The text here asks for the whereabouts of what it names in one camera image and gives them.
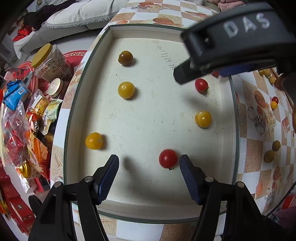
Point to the blue snack packet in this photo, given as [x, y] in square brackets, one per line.
[15, 91]

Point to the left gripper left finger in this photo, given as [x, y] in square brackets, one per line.
[104, 177]

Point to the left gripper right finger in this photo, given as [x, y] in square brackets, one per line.
[194, 179]

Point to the red cherry tomato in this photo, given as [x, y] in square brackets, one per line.
[168, 158]
[275, 99]
[201, 85]

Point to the plastic jar yellow lid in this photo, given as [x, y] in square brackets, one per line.
[49, 63]

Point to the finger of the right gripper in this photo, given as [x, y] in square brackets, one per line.
[236, 69]
[185, 73]

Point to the white rectangular tray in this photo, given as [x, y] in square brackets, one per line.
[159, 116]

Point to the olive green fruit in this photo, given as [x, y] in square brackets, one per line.
[276, 145]
[269, 156]

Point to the dark olive cherry tomato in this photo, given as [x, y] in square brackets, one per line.
[125, 58]

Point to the small jar white lid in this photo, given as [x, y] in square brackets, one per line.
[57, 88]

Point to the white quilt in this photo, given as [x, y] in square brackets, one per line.
[79, 17]

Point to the red snack bag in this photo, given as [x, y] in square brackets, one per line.
[15, 133]

